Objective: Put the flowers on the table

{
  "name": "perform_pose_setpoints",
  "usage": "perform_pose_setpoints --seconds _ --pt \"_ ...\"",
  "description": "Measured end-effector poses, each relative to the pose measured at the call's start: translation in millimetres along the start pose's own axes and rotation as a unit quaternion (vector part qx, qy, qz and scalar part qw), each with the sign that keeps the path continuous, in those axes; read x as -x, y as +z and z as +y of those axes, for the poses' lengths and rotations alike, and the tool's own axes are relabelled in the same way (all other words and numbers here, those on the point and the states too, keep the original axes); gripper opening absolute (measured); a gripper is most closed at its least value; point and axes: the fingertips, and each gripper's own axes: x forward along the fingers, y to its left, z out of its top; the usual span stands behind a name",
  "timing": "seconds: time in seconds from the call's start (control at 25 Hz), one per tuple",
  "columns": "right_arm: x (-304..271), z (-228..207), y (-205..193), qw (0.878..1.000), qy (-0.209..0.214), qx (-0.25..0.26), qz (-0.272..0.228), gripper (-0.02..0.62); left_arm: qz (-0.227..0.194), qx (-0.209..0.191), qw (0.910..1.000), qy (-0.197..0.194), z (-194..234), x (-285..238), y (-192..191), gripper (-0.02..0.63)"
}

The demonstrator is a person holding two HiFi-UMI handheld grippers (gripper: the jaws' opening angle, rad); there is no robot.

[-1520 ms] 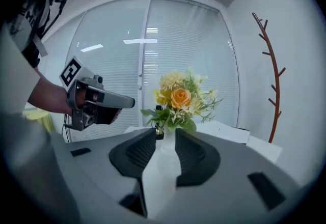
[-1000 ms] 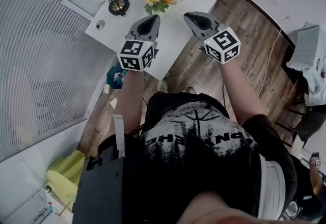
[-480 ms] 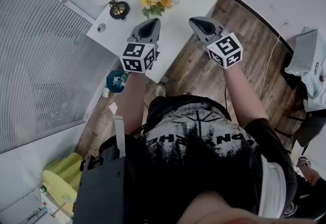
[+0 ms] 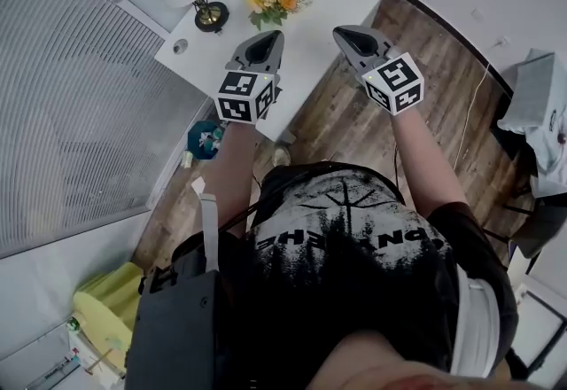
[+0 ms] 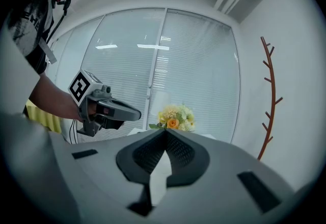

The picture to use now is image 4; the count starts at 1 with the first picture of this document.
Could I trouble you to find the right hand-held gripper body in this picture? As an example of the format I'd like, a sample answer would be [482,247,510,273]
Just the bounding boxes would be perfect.
[361,49,425,117]

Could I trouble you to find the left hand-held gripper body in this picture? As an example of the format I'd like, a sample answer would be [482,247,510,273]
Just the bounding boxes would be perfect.
[214,64,281,126]

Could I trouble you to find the person's left forearm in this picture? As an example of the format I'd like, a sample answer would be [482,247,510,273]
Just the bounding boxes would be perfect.
[197,120,258,238]

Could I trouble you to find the person's right forearm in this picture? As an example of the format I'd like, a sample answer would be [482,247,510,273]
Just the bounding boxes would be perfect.
[389,106,470,216]

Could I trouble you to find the teal waste bin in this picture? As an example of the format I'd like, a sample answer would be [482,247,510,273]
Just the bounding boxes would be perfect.
[186,120,225,161]

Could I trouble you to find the grey folded blanket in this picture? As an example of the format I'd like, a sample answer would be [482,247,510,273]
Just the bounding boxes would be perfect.
[498,49,557,135]

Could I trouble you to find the grey window blind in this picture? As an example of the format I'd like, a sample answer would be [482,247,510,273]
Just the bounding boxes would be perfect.
[0,0,214,259]

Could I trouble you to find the white printed cloth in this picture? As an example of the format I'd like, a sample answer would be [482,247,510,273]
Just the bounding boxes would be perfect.
[531,104,567,199]

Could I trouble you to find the person's black printed t-shirt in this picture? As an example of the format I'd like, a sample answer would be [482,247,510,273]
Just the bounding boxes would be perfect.
[170,161,519,378]

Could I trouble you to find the dark grey chest pack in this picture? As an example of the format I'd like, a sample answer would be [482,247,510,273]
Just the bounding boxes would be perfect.
[124,263,222,390]

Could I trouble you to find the yellow pleated lampshade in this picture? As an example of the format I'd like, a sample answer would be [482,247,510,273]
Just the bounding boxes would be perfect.
[73,261,145,374]

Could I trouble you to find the person's head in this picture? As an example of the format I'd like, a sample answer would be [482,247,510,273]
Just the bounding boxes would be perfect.
[305,330,567,390]

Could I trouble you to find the thin wooden stick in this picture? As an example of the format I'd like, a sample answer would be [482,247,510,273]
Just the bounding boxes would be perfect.
[86,347,114,374]

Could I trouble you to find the grey pen tray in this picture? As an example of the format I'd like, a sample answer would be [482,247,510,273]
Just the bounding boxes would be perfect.
[26,355,85,390]

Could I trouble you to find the white floor cable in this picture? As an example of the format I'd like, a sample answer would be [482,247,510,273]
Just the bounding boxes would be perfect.
[451,62,491,172]

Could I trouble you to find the black cable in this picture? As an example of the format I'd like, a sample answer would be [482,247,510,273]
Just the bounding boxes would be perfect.
[216,170,311,234]

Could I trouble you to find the black chair frame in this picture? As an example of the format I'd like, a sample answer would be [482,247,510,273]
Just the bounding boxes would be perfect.
[482,95,567,265]

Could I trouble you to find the grey webbing strap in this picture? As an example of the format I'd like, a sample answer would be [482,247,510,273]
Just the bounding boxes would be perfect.
[198,192,221,274]

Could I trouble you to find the black strap buckle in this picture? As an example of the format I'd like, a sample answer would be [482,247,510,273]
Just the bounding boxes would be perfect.
[137,266,178,295]

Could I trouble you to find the white shoulder strap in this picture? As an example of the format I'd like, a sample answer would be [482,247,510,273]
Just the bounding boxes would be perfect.
[451,268,501,378]

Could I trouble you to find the white panel black frame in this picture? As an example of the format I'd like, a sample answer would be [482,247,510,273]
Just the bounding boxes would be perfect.
[507,281,567,380]

